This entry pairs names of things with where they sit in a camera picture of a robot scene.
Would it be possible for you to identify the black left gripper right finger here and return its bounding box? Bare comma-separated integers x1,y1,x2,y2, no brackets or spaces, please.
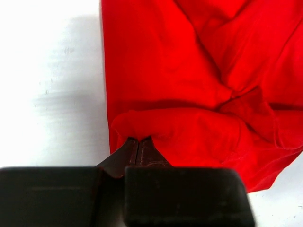
124,138,255,227

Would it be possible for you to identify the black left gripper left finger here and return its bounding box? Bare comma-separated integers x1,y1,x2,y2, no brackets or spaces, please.
0,139,139,227

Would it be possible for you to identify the red t-shirt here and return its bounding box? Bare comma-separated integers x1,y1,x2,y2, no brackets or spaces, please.
100,0,303,192

